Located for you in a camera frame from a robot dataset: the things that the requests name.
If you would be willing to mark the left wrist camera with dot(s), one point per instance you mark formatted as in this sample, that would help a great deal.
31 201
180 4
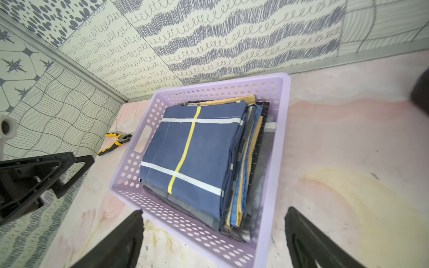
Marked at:
8 131

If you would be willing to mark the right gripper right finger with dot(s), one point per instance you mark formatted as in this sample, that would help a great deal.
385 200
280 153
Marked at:
309 247

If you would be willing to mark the grey blue plaid pillowcase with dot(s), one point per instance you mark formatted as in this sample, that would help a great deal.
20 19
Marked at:
239 201

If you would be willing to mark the blue yellow striped pillowcase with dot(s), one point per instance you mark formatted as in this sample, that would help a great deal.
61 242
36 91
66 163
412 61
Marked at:
162 158

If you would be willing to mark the yellow handled pliers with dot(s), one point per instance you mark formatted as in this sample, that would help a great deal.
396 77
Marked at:
120 140

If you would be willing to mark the yellow zigzag pillowcase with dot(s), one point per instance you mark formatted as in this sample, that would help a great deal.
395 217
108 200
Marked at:
241 160

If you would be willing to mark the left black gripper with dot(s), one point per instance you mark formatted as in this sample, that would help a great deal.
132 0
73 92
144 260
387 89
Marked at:
23 181

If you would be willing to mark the purple plastic basket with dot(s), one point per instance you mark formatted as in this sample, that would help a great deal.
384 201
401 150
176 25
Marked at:
227 253

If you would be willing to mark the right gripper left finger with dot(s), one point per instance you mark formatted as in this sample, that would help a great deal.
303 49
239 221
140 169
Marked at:
120 249

